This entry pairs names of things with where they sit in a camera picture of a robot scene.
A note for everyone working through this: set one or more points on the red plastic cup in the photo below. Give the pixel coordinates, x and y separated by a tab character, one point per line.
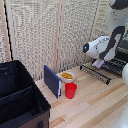
70	90

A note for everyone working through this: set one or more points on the beige woven folding screen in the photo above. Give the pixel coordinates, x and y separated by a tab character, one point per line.
40	33

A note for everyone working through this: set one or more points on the yellow food pieces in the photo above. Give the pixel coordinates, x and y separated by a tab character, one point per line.
67	75

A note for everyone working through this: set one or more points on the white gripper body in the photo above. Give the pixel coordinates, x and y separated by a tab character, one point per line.
98	63

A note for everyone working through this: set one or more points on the black fabric storage box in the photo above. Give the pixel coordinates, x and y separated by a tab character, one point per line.
20	96

